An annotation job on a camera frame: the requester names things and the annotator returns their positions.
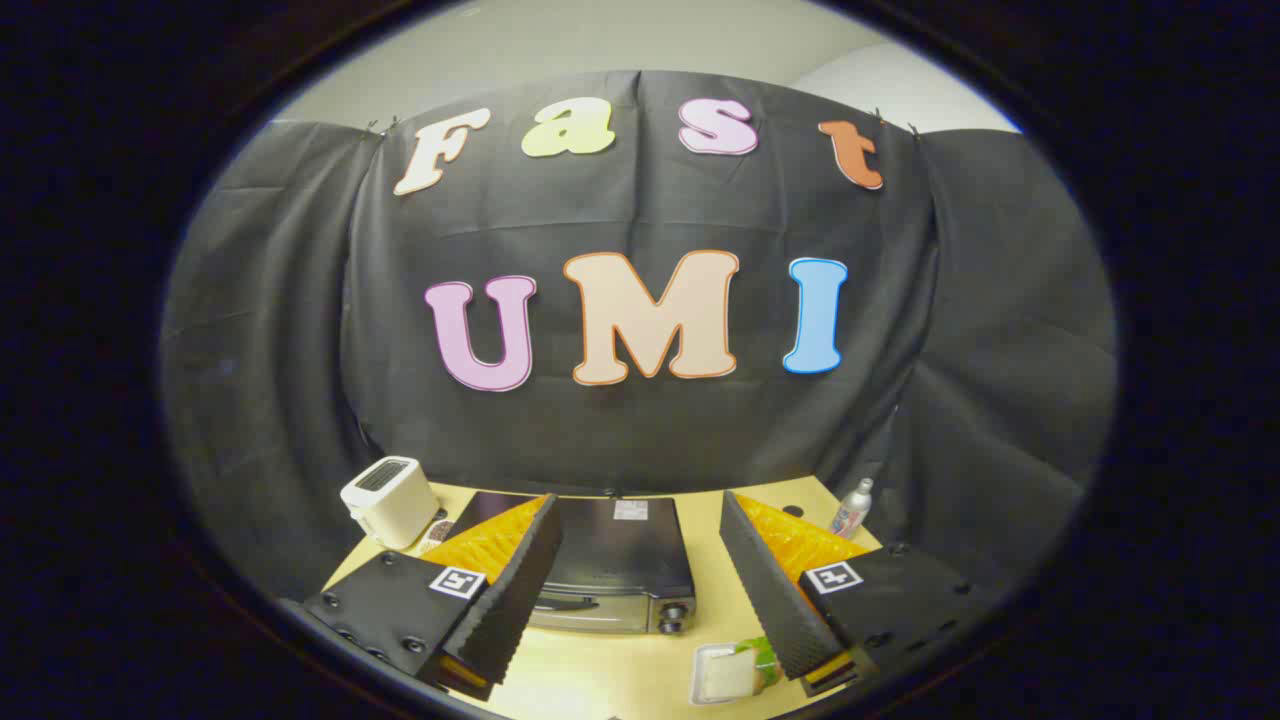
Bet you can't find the black toaster oven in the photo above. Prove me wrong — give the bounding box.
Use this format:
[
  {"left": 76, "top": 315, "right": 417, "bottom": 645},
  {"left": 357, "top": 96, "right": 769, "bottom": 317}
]
[{"left": 440, "top": 490, "right": 698, "bottom": 635}]

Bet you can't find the white pop-up toaster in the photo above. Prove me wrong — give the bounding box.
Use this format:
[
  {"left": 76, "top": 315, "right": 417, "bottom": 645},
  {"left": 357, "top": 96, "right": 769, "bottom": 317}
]
[{"left": 340, "top": 456, "right": 441, "bottom": 550}]

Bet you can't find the white rectangular tray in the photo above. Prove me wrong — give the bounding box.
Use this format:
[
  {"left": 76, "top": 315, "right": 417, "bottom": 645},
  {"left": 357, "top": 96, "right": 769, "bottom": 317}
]
[{"left": 688, "top": 643, "right": 766, "bottom": 707}]

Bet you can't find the pink and white bottle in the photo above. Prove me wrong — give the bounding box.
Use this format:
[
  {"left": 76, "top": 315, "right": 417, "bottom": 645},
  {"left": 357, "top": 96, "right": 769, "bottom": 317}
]
[{"left": 829, "top": 478, "right": 874, "bottom": 541}]

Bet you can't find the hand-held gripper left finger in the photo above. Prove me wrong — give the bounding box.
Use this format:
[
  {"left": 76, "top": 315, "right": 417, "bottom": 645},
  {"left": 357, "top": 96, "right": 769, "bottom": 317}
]
[{"left": 303, "top": 493, "right": 564, "bottom": 701}]

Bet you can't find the white bread lettuce sandwich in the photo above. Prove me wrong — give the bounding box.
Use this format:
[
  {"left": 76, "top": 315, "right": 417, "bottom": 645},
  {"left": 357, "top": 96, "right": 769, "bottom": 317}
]
[{"left": 705, "top": 637, "right": 788, "bottom": 701}]

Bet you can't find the black backdrop cloth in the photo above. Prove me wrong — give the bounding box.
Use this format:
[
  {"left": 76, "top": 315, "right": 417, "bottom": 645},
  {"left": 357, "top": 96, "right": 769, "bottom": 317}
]
[{"left": 160, "top": 70, "right": 1118, "bottom": 601}]

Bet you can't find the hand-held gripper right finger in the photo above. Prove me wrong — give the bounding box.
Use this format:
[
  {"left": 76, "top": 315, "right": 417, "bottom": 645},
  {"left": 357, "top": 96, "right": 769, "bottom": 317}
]
[{"left": 720, "top": 490, "right": 976, "bottom": 698}]

